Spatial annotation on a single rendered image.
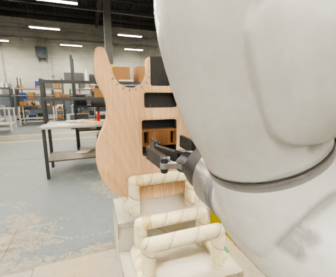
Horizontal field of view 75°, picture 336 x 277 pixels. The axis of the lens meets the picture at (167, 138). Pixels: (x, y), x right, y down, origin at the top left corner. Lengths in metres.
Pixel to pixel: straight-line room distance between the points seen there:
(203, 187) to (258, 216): 0.12
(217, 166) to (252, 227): 0.05
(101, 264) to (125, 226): 0.19
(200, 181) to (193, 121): 0.15
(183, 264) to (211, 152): 0.48
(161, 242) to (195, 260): 0.15
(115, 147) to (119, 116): 0.08
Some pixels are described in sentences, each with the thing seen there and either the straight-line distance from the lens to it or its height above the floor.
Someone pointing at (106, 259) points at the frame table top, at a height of 0.93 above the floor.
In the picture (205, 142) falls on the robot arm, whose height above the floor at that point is 1.40.
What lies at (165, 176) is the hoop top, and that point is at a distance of 0.61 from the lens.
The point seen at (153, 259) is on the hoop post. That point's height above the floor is 1.09.
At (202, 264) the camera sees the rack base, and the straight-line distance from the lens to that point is 0.62.
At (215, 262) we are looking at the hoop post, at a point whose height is 1.04.
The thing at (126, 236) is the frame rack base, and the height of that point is 1.06.
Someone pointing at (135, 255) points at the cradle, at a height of 1.05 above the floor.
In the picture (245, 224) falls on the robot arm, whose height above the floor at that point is 1.33.
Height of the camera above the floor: 1.43
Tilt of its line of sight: 12 degrees down
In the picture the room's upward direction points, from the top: straight up
